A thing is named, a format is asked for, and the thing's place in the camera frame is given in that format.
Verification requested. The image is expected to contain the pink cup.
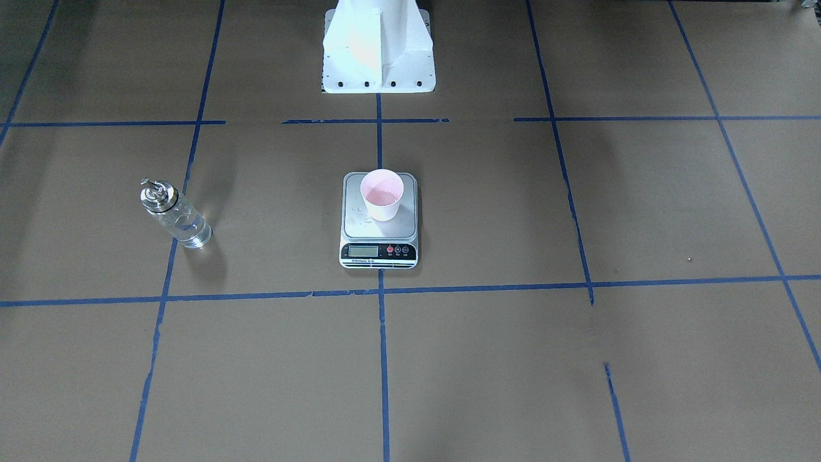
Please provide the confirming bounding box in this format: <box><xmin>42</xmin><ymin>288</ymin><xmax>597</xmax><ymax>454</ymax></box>
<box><xmin>360</xmin><ymin>169</ymin><xmax>405</xmax><ymax>222</ymax></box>

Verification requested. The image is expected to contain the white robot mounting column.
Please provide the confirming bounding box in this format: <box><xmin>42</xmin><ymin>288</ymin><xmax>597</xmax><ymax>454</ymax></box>
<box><xmin>321</xmin><ymin>1</ymin><xmax>437</xmax><ymax>94</ymax></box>

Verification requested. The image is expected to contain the silver digital kitchen scale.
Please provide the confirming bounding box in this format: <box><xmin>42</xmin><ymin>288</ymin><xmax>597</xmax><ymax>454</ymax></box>
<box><xmin>338</xmin><ymin>172</ymin><xmax>420</xmax><ymax>270</ymax></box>

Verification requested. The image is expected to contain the glass sauce bottle metal spout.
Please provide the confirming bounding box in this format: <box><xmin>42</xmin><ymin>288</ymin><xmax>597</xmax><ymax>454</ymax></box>
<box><xmin>140</xmin><ymin>178</ymin><xmax>213</xmax><ymax>249</ymax></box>

